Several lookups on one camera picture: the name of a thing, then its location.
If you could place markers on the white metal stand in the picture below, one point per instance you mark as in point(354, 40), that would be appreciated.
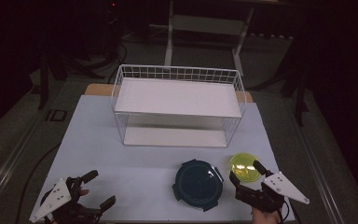
point(169, 37)

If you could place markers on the black floor outlet box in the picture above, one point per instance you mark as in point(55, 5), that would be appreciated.
point(56, 115)

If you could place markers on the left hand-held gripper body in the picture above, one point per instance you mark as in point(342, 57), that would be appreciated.
point(56, 196)

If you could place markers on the light blue table mat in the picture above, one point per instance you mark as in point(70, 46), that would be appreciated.
point(105, 149)

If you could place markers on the yellow-green plastic bowl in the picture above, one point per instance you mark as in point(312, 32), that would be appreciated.
point(243, 166)

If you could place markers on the person's right hand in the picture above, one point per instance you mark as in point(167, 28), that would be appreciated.
point(262, 217)

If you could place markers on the metal floor rail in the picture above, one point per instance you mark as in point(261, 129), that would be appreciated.
point(317, 161)
point(9, 161)

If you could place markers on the wooden table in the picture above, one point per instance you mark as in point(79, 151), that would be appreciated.
point(99, 89)

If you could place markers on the black stand leg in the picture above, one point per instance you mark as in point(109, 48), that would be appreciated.
point(299, 99)
point(44, 81)

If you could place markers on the dark blue lidded container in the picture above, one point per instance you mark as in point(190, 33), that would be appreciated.
point(197, 184)

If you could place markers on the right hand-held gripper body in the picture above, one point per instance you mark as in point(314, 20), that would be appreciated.
point(282, 186)

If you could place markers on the person's left hand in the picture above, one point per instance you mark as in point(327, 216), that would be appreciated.
point(82, 192)

